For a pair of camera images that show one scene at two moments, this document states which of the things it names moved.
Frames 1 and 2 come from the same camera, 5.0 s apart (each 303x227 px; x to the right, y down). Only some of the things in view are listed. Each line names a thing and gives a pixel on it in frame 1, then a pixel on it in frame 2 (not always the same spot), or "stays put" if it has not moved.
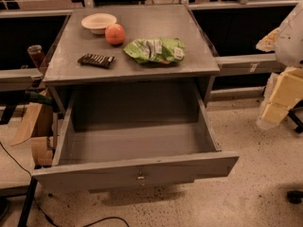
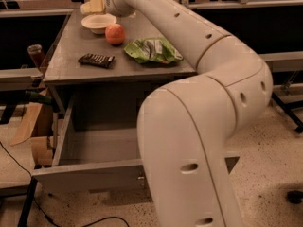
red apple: (115, 34) stays put
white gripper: (292, 43) to (114, 3)
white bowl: (98, 23) stays put
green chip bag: (161, 50) stays put
